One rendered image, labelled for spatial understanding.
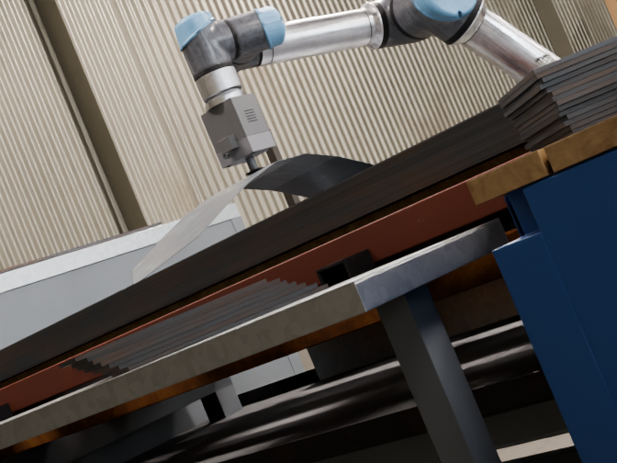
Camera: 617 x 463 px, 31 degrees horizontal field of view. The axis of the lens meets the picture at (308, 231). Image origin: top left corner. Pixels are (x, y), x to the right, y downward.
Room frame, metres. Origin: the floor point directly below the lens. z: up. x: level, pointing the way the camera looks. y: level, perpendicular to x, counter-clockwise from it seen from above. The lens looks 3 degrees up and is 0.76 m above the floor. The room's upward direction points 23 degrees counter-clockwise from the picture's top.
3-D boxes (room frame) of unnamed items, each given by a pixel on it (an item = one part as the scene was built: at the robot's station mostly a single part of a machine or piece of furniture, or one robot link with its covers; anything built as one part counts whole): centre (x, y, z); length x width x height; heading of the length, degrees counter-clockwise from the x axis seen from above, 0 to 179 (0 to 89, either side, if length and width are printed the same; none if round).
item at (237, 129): (1.97, 0.06, 1.07); 0.10 x 0.09 x 0.16; 139
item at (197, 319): (1.39, 0.23, 0.77); 0.45 x 0.20 x 0.04; 48
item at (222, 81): (1.98, 0.05, 1.15); 0.08 x 0.08 x 0.05
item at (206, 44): (1.98, 0.04, 1.23); 0.09 x 0.08 x 0.11; 114
